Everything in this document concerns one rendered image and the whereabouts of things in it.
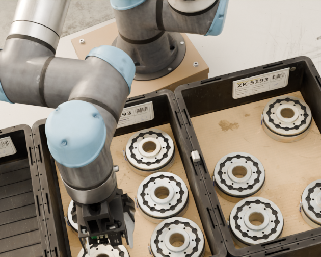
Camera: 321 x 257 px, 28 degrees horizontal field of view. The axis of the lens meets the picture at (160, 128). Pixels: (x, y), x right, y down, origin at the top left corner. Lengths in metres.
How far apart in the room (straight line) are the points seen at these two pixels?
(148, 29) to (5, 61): 0.58
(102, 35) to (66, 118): 0.84
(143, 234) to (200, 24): 0.46
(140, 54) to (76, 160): 0.71
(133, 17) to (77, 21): 1.44
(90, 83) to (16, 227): 0.53
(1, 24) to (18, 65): 2.01
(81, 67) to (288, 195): 0.58
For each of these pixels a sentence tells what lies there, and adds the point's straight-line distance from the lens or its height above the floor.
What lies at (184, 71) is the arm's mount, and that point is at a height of 0.80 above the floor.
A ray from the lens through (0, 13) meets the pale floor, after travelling 2.99.
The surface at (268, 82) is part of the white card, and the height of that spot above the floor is 0.89.
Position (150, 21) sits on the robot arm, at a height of 0.96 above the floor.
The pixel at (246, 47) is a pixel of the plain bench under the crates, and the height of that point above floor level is 0.70.
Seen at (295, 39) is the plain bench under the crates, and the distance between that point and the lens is 1.74.
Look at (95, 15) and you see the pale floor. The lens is 2.86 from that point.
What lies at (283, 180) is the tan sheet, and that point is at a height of 0.83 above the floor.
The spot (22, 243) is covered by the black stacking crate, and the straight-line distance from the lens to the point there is 1.31.
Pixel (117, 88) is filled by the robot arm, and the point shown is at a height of 1.29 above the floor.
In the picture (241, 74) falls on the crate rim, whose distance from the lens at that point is 1.35.
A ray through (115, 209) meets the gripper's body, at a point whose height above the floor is 1.11.
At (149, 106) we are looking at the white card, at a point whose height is 0.91.
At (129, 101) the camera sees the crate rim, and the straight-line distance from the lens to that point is 1.32.
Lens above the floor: 1.96
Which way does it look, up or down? 54 degrees down
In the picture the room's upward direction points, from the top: 8 degrees counter-clockwise
